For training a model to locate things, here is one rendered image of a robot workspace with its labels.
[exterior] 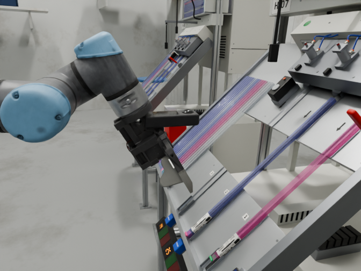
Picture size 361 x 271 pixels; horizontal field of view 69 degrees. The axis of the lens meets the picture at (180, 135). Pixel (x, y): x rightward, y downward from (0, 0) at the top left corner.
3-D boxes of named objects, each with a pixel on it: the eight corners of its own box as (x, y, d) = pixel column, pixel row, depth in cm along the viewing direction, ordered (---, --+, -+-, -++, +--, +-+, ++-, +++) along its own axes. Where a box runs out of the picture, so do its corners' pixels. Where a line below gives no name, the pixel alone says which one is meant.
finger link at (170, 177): (172, 204, 55) (151, 166, 57) (196, 190, 56) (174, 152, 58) (171, 205, 52) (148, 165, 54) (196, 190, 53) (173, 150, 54)
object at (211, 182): (224, 308, 53) (214, 302, 51) (163, 165, 113) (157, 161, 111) (294, 243, 51) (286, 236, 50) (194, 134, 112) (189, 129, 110)
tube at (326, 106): (189, 238, 68) (186, 236, 68) (188, 235, 69) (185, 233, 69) (337, 101, 65) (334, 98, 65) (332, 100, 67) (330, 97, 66)
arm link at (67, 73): (5, 96, 42) (66, 62, 42) (28, 85, 52) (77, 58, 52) (38, 136, 45) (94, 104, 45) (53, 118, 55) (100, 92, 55)
